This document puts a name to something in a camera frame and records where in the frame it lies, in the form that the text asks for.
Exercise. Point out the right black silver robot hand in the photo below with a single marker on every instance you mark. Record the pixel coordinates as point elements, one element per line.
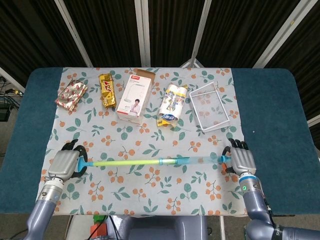
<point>242,160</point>

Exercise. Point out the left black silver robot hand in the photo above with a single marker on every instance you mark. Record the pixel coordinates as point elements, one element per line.
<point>62,163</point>

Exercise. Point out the blue green water pump toy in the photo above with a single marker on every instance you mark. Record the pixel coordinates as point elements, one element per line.
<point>130,163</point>

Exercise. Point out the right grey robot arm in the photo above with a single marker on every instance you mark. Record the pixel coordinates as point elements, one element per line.
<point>257,207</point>

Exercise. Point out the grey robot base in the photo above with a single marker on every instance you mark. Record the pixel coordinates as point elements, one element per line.
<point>162,228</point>

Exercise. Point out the dark blue table cover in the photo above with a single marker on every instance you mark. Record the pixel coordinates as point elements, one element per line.
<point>275,112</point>

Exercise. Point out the green plastic toy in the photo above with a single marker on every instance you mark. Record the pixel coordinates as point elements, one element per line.
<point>98,218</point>

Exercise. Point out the crumpled gold red wrapper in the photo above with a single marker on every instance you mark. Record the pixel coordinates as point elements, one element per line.
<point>71,94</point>

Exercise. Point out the orange block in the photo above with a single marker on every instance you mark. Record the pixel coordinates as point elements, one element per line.
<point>98,230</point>

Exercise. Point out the black power box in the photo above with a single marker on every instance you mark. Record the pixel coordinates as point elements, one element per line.
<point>4,113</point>

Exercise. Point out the gold snack packet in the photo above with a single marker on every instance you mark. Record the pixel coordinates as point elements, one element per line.
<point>107,91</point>

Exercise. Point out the pack of trash bag rolls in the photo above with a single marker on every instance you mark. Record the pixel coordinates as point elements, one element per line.
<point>171,103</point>

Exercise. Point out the floral print tablecloth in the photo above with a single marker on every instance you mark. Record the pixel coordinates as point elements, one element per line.
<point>150,135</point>

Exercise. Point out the white desk lamp box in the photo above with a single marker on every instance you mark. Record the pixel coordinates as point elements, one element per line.
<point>135,96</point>

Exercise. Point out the metal tripod stand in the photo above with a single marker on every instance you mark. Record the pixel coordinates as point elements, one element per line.
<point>191,63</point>

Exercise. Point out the white floor frame bar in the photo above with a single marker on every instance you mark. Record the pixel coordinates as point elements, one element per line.
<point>12,80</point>

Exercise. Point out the white partition post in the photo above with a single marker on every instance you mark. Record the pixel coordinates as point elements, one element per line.
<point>201,27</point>
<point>280,35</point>
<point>75,35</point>
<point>142,32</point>

